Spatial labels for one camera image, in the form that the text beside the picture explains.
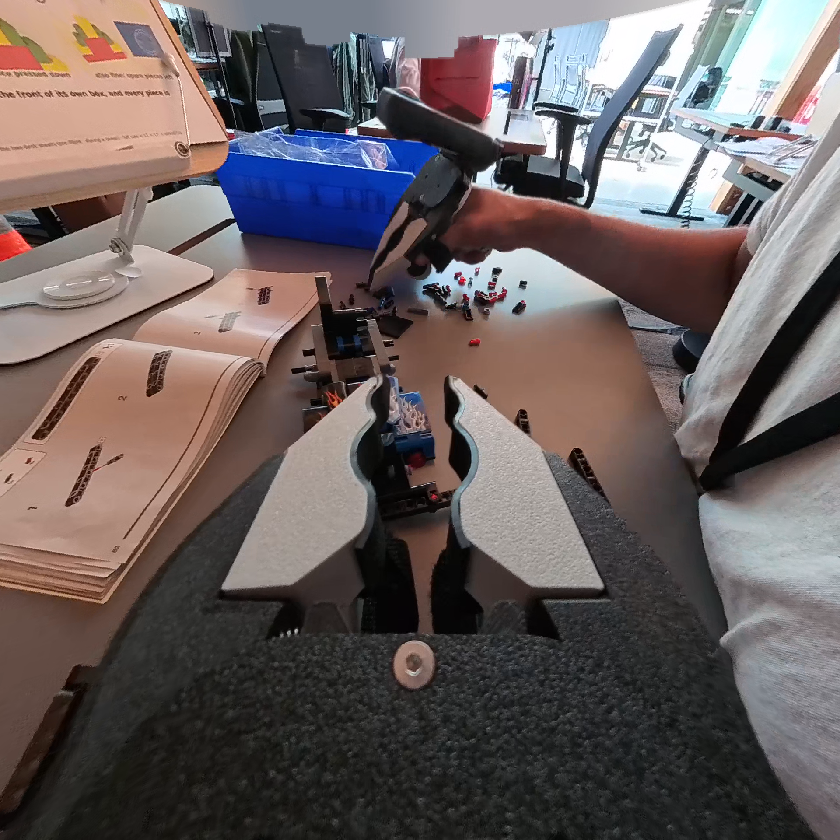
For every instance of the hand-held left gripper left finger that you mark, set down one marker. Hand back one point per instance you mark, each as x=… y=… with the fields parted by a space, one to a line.
x=308 y=505

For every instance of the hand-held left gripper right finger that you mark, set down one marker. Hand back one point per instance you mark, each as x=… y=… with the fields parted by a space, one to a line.
x=518 y=512

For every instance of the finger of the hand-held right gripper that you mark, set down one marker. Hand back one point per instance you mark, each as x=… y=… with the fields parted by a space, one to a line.
x=394 y=246

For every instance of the pile of small lego pieces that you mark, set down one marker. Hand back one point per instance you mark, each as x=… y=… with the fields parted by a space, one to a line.
x=472 y=294

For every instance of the blue and black lego vehicle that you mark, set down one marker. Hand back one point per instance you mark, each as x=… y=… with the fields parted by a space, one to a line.
x=367 y=367

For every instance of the person's right forearm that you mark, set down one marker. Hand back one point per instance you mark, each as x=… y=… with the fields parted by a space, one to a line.
x=643 y=262

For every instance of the black lego beam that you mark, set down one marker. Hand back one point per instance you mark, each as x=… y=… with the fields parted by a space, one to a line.
x=586 y=471
x=522 y=420

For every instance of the black lego panel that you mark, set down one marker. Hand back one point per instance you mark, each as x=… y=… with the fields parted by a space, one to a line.
x=395 y=326

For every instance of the lego instruction booklet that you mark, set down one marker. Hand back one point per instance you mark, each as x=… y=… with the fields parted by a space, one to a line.
x=131 y=426

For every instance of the person's right hand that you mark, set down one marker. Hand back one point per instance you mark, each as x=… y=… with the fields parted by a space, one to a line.
x=489 y=220

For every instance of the red plastic container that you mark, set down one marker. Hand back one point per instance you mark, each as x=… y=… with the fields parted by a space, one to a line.
x=459 y=85

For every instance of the blue plastic bin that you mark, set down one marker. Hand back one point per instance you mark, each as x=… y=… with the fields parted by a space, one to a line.
x=308 y=190

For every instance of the clear plastic bag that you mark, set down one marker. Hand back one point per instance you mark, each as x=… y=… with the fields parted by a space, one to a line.
x=315 y=148

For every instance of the black office chair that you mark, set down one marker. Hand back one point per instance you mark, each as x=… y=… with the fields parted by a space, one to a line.
x=590 y=124
x=302 y=79

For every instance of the person's white shirt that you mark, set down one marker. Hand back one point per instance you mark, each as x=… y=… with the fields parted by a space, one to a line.
x=774 y=525

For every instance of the white document stand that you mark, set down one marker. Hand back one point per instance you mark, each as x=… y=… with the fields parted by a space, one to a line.
x=98 y=289

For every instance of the printed instruction sheet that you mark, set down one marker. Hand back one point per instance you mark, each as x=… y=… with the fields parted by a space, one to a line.
x=79 y=72

